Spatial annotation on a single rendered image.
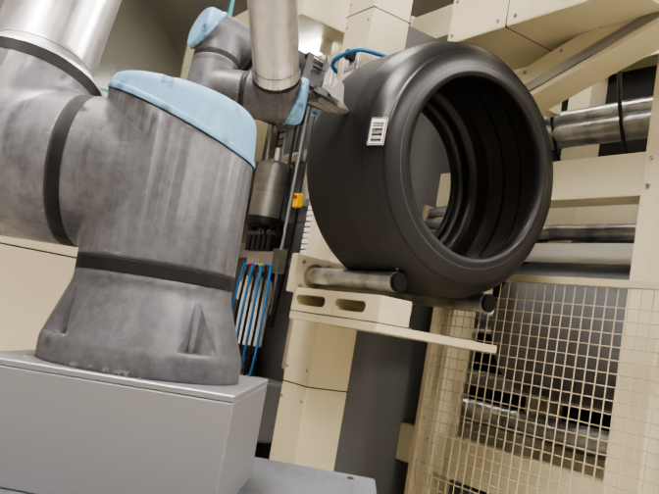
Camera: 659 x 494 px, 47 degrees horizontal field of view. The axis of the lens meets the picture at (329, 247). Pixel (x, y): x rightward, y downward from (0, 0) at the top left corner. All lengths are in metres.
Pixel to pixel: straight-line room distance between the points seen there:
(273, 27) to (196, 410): 0.82
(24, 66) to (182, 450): 0.39
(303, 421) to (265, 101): 0.90
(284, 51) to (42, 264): 0.90
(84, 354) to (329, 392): 1.41
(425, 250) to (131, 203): 1.05
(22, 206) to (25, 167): 0.04
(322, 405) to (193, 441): 1.40
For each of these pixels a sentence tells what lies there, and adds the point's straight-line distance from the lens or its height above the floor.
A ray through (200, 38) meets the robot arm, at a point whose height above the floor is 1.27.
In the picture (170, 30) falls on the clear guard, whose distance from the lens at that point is 2.19.
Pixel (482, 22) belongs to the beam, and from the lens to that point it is 2.22.
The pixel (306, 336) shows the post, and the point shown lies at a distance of 2.03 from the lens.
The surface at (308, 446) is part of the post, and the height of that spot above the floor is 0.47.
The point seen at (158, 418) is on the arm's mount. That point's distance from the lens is 0.65.
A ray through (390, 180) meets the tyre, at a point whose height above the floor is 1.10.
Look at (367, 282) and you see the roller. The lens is 1.72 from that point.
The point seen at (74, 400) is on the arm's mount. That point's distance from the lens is 0.67.
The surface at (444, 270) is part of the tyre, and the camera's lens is 1.70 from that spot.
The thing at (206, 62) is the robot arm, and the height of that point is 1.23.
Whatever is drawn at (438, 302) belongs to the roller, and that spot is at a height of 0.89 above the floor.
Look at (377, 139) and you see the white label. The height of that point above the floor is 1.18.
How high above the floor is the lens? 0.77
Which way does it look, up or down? 6 degrees up
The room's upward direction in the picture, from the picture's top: 10 degrees clockwise
